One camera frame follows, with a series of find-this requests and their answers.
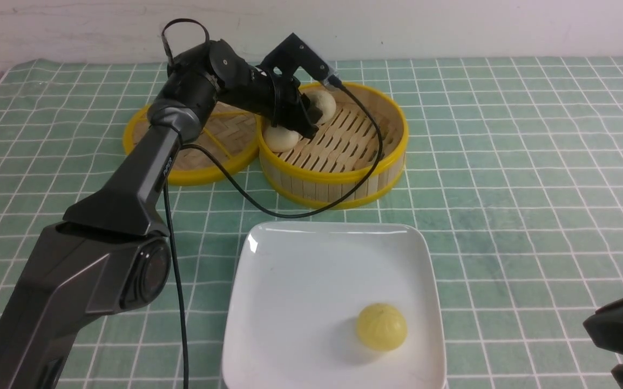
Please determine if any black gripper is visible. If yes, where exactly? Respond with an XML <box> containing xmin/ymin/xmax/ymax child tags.
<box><xmin>252</xmin><ymin>68</ymin><xmax>321</xmax><ymax>138</ymax></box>

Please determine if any white steamed bun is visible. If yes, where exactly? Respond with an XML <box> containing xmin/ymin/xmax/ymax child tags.
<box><xmin>263</xmin><ymin>126</ymin><xmax>302</xmax><ymax>153</ymax></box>
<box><xmin>302</xmin><ymin>89</ymin><xmax>336</xmax><ymax>125</ymax></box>

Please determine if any yellow steamed bun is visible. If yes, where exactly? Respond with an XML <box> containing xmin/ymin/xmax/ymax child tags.
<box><xmin>354</xmin><ymin>303</ymin><xmax>408</xmax><ymax>352</ymax></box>

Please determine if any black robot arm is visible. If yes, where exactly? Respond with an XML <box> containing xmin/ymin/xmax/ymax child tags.
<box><xmin>0</xmin><ymin>34</ymin><xmax>334</xmax><ymax>388</ymax></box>

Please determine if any white square plate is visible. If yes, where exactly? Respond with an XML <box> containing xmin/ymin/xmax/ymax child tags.
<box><xmin>222</xmin><ymin>220</ymin><xmax>446</xmax><ymax>388</ymax></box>

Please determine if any yellow bamboo steamer lid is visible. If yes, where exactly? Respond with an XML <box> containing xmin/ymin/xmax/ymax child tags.
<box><xmin>123</xmin><ymin>103</ymin><xmax>262</xmax><ymax>187</ymax></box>

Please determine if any yellow bamboo steamer basket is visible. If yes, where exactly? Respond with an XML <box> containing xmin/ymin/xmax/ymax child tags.
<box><xmin>257</xmin><ymin>82</ymin><xmax>409</xmax><ymax>209</ymax></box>

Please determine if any green checkered tablecloth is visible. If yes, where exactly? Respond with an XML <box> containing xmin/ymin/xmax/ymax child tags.
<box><xmin>0</xmin><ymin>57</ymin><xmax>623</xmax><ymax>388</ymax></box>

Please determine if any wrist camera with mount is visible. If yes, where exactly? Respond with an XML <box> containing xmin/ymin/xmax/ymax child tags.
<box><xmin>258</xmin><ymin>33</ymin><xmax>343</xmax><ymax>90</ymax></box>

